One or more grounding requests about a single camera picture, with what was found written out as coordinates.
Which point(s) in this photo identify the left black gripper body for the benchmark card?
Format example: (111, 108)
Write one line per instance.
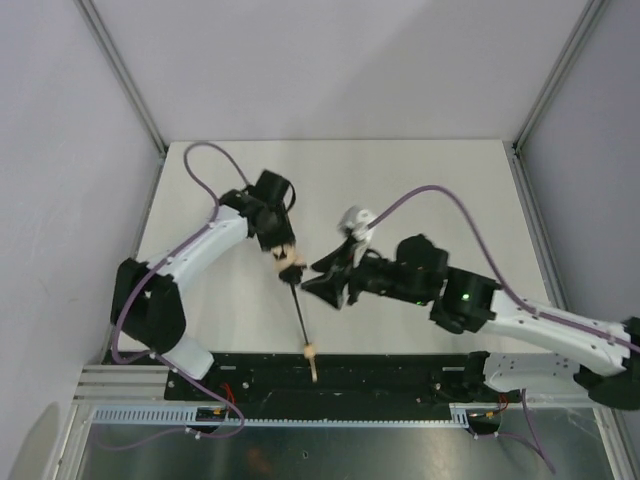
(282, 240)

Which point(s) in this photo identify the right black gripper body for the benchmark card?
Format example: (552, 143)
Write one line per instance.
(347, 278)

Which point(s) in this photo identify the beige folding umbrella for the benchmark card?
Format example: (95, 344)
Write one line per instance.
(300, 310)

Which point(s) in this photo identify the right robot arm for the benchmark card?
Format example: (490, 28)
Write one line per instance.
(579, 355)

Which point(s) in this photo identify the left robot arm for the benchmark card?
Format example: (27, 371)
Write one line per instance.
(147, 301)

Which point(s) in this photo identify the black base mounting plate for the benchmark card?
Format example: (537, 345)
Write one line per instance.
(349, 386)

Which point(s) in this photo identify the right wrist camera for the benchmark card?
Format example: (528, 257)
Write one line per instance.
(356, 223)

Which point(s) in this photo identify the white slotted cable duct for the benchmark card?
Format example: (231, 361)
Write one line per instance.
(209, 416)

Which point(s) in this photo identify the left aluminium frame post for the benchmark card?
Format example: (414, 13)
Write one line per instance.
(104, 40)

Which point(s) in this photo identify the aluminium frame post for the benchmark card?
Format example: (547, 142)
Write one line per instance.
(104, 40)
(579, 35)

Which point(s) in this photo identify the right aluminium frame post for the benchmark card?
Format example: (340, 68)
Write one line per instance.
(579, 35)

